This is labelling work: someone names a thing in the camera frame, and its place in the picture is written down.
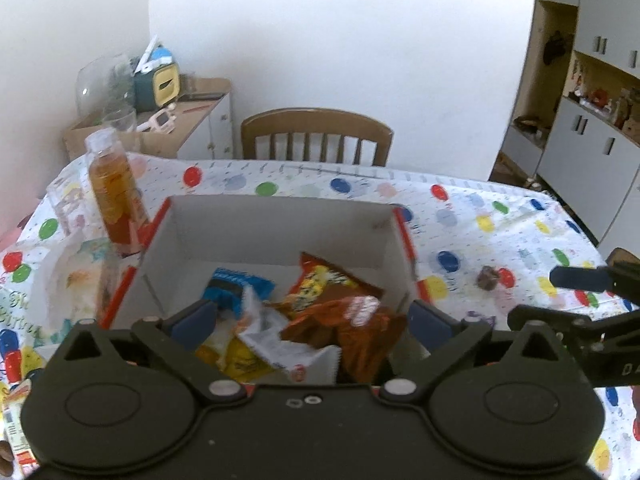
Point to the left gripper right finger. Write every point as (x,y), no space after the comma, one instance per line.
(451,345)

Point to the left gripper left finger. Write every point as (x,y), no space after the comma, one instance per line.
(173,342)

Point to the yellow M&M packet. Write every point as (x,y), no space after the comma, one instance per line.
(228,353)

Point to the blue snack packet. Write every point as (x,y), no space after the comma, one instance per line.
(225,288)

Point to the red Oreo packet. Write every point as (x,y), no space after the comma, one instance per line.
(360,326)

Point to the white red sausage packet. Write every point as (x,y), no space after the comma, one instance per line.
(260,327)

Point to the large orange chips bag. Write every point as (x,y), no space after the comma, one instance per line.
(318,276)

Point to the small brown chocolate cube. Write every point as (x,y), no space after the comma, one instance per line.
(488,278)

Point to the balloon pattern tablecloth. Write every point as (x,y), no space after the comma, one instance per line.
(524,233)

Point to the red white cardboard box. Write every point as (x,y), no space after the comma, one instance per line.
(193,235)

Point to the white wet wipes pack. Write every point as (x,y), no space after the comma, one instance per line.
(75,281)

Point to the orange juice bottle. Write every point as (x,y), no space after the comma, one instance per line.
(115,189)

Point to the white side cabinet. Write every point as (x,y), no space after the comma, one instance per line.
(202,129)

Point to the pink white timer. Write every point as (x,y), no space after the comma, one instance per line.
(162,121)

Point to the clear drinking glass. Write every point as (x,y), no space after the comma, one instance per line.
(123,119)

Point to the wooden chair far side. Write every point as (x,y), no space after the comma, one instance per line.
(316,134)

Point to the yellow teal tissue box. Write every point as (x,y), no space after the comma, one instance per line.
(157,83)

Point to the clear glass bowl vase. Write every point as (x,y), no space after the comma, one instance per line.
(105,84)

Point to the grey wall cupboard unit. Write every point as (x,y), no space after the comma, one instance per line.
(574,129)

